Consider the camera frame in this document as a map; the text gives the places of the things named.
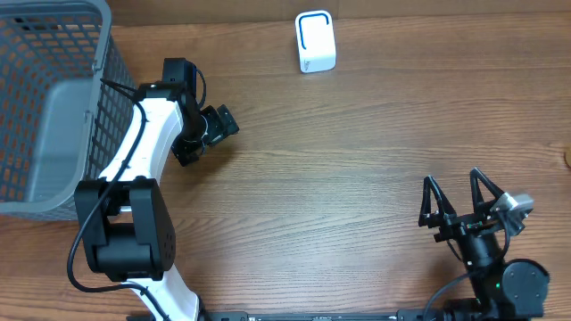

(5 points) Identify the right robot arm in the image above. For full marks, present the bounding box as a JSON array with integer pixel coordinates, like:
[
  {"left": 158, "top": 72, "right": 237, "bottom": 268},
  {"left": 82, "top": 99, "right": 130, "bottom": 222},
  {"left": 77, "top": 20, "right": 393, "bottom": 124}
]
[{"left": 418, "top": 168, "right": 550, "bottom": 320}]

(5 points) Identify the grey plastic mesh basket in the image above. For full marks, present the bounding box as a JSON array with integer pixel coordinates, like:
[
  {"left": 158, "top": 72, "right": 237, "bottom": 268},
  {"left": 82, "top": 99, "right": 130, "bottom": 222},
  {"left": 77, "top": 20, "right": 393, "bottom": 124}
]
[{"left": 1, "top": 0, "right": 135, "bottom": 220}]

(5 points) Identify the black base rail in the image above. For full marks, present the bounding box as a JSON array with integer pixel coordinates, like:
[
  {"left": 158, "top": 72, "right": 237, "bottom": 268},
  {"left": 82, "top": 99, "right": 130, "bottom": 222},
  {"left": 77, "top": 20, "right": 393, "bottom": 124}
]
[{"left": 126, "top": 309, "right": 524, "bottom": 321}]

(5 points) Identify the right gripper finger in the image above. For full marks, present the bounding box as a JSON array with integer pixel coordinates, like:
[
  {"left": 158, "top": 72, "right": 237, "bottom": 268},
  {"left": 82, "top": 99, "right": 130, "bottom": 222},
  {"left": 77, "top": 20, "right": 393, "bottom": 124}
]
[
  {"left": 468, "top": 167, "right": 508, "bottom": 219},
  {"left": 418, "top": 176, "right": 457, "bottom": 227}
]

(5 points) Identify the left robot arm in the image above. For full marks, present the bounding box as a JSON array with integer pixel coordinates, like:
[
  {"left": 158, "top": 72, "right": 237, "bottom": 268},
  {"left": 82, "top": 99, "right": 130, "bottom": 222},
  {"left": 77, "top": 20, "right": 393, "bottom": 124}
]
[{"left": 66, "top": 58, "right": 239, "bottom": 320}]

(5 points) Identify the white barcode scanner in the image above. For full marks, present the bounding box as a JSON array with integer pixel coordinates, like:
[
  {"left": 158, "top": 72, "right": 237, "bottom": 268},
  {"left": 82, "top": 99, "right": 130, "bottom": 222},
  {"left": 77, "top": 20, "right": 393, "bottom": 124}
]
[{"left": 294, "top": 10, "right": 336, "bottom": 73}]

